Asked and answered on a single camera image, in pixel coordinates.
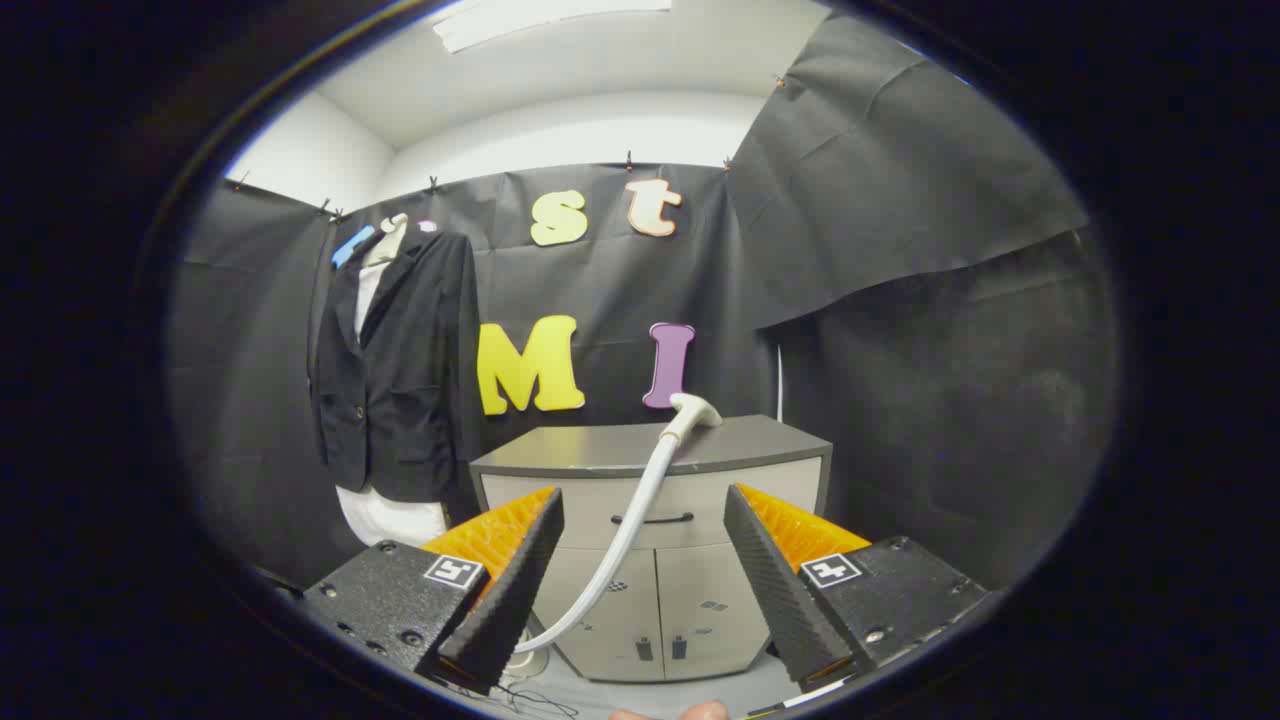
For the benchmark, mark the white steamer base unit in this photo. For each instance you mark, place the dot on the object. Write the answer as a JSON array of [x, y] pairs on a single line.
[[527, 662]]

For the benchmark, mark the white garment steamer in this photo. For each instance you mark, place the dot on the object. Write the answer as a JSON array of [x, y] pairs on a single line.
[[640, 500]]

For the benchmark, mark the black backdrop cloth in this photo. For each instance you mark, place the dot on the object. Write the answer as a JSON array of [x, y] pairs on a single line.
[[900, 350]]

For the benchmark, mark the beige plastic hanger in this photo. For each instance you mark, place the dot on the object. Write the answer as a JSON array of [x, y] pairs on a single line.
[[385, 245]]

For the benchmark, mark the grey cabinet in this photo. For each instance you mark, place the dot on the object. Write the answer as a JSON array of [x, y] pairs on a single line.
[[690, 600]]

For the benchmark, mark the black suit jacket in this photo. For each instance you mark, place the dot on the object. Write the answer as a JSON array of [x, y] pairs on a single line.
[[410, 380]]

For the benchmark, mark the ceiling light panel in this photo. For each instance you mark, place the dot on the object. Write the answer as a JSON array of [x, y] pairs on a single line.
[[520, 20]]

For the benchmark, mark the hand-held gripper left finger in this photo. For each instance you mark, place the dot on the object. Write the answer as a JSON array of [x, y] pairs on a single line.
[[510, 600]]

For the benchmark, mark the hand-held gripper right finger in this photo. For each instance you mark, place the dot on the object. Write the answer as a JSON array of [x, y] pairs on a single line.
[[780, 590]]

